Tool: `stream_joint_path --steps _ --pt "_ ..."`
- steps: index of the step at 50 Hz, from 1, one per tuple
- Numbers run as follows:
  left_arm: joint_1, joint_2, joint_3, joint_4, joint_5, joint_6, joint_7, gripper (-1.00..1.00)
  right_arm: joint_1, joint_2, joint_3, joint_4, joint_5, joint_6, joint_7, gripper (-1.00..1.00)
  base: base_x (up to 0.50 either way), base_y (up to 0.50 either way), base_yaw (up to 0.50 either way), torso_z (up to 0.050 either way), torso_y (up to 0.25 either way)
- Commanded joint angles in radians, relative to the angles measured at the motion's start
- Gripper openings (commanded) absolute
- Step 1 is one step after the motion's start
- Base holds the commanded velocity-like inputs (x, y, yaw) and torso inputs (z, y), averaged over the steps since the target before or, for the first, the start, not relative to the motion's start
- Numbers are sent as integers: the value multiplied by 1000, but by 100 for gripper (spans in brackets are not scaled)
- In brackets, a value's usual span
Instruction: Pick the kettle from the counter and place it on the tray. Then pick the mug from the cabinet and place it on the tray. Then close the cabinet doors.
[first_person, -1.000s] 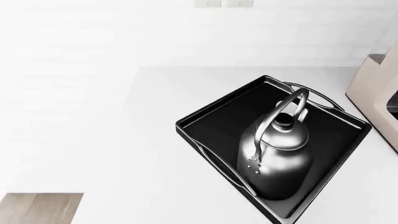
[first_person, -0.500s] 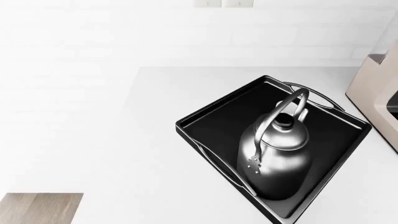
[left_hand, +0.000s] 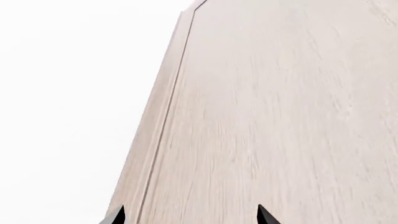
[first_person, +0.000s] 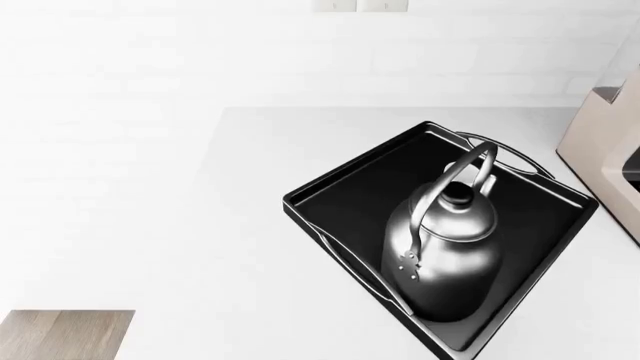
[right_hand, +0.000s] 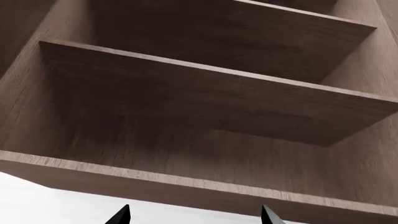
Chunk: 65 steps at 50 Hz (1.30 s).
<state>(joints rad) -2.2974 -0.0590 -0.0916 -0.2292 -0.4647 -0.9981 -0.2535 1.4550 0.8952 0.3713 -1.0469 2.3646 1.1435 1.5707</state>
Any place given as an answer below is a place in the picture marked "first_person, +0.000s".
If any black rectangular serving tray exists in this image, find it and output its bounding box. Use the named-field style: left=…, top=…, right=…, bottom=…
left=281, top=120, right=600, bottom=360

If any shiny metal kettle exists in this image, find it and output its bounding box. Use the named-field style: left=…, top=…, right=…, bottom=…
left=380, top=140, right=503, bottom=323

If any beige coffee machine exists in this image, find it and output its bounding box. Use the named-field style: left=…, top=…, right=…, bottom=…
left=555, top=63, right=640, bottom=248

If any white wall outlet plate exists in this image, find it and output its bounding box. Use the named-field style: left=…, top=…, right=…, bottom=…
left=313, top=0, right=358, bottom=14
left=360, top=0, right=409, bottom=13

